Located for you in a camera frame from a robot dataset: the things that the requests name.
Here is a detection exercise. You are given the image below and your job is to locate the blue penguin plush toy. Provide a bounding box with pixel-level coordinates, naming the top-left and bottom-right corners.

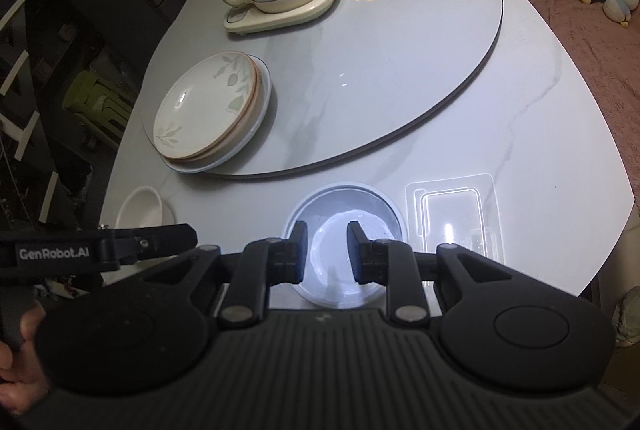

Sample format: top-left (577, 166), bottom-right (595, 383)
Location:
top-left (602, 0), bottom-right (640, 28)

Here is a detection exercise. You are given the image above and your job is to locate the grey green cloth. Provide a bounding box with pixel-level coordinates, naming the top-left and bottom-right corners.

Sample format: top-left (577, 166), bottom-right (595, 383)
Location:
top-left (612, 285), bottom-right (640, 348)

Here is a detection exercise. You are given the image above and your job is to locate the white ladder rack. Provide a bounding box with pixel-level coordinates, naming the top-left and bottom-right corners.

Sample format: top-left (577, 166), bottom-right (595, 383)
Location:
top-left (0, 0), bottom-right (66, 221)

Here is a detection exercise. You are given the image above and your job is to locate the beige plate with green leaves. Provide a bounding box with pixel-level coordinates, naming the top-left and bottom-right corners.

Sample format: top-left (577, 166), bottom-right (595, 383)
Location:
top-left (152, 51), bottom-right (258, 161)

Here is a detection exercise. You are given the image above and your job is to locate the pink sofa cover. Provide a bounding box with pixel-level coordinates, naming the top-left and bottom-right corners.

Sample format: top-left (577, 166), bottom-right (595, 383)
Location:
top-left (465, 0), bottom-right (640, 221)

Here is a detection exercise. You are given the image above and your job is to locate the white plate with rose print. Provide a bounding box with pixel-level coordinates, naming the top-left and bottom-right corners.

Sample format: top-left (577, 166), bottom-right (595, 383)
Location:
top-left (160, 54), bottom-right (273, 175)

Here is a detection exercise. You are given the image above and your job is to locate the round grey turntable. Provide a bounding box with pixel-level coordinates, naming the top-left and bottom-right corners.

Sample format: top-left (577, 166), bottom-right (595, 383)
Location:
top-left (141, 0), bottom-right (505, 178)

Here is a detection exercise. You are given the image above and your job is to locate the clear plastic tray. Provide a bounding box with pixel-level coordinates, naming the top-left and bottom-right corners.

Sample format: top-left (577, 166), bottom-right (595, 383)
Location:
top-left (405, 173), bottom-right (503, 265)

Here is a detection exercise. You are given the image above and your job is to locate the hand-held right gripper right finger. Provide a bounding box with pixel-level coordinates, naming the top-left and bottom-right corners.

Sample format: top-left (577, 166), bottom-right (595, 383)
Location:
top-left (346, 221), bottom-right (521, 327)

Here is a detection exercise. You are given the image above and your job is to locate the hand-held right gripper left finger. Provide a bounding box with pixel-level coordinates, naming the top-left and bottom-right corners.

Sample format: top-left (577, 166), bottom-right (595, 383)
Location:
top-left (144, 221), bottom-right (309, 330)

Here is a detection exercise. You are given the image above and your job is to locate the cream kettle base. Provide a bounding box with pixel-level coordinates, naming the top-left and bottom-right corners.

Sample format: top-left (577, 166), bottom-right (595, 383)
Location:
top-left (222, 0), bottom-right (341, 34)

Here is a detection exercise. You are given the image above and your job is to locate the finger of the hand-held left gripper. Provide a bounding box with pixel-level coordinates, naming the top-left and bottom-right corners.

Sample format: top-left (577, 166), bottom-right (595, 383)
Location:
top-left (100, 224), bottom-right (198, 263)

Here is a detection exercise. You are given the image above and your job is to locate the plain white bowl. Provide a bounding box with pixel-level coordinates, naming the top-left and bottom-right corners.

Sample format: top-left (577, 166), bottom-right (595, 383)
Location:
top-left (116, 186), bottom-right (165, 231)

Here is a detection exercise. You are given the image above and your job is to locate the person's left hand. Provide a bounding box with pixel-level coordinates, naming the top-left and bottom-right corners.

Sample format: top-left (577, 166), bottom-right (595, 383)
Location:
top-left (0, 302), bottom-right (51, 416)

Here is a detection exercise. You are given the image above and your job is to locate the stack of green stools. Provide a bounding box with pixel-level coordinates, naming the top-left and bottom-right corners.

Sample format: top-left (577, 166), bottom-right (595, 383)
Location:
top-left (62, 70), bottom-right (136, 145)

